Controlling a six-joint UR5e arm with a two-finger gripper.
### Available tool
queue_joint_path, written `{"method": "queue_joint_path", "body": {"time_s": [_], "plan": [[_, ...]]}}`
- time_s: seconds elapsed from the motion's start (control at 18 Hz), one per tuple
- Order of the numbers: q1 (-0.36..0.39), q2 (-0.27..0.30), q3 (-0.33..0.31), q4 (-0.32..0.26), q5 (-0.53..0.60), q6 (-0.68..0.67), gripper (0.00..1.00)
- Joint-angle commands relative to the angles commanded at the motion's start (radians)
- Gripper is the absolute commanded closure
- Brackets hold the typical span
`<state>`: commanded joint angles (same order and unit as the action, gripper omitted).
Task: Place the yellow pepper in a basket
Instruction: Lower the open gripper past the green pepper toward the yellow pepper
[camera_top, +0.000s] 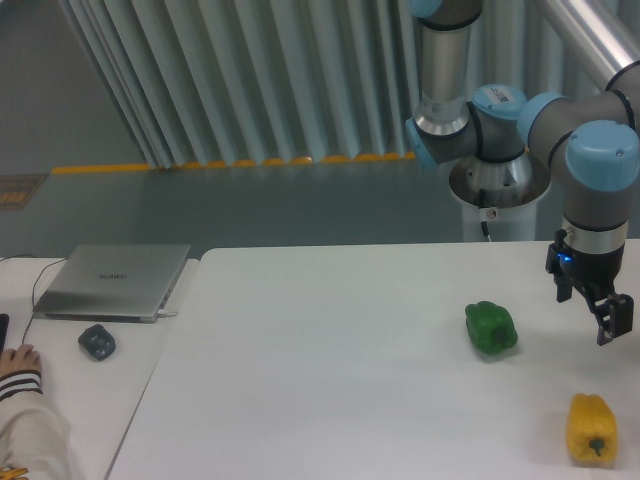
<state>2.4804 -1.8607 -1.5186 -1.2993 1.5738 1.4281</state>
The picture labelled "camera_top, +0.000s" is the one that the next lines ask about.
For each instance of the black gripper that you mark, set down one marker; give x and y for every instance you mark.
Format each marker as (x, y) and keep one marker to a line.
(593, 276)

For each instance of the yellow bell pepper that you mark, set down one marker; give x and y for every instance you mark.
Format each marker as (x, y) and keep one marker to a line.
(591, 433)

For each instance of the cream striped sleeve forearm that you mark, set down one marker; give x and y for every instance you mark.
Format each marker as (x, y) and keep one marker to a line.
(34, 435)

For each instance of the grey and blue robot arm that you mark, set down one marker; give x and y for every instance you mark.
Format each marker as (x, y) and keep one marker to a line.
(511, 147)

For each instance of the green bell pepper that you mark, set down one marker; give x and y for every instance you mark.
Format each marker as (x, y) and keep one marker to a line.
(490, 327)

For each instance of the person's hand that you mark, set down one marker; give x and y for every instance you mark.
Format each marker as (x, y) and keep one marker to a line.
(12, 370)

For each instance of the white usb plug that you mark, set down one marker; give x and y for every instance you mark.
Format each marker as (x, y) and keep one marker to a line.
(166, 314)

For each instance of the grey pleated curtain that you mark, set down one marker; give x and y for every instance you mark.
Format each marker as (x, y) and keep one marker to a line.
(257, 82)

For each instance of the silver laptop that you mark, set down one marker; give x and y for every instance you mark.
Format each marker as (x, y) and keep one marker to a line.
(114, 282)

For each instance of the dark grey earbuds case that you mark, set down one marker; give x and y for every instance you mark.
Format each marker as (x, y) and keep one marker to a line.
(97, 342)

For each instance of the black keyboard edge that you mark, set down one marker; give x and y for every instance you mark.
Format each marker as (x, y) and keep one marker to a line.
(4, 323)

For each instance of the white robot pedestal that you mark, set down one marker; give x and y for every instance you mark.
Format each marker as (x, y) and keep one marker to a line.
(499, 220)

